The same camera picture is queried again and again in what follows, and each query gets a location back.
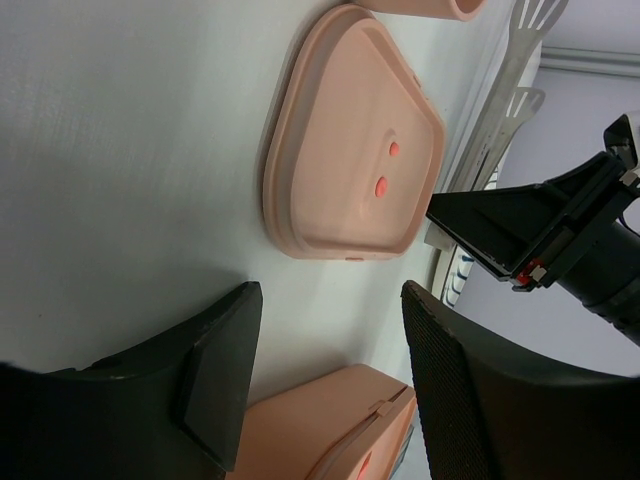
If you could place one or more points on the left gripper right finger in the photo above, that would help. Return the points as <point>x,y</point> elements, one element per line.
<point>492,409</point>

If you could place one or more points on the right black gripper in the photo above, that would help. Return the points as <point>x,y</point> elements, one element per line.
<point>569,230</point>

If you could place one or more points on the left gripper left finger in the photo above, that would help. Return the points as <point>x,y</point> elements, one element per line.
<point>171,407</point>

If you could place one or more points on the striped round plate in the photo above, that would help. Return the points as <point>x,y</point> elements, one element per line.
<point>452,266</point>

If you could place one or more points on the pink box lid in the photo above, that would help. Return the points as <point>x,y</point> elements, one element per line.
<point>357,148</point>
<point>350,424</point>

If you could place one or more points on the metal tongs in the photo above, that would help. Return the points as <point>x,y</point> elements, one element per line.
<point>508,106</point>

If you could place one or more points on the pink lunch box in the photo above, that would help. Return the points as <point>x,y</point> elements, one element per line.
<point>459,10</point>

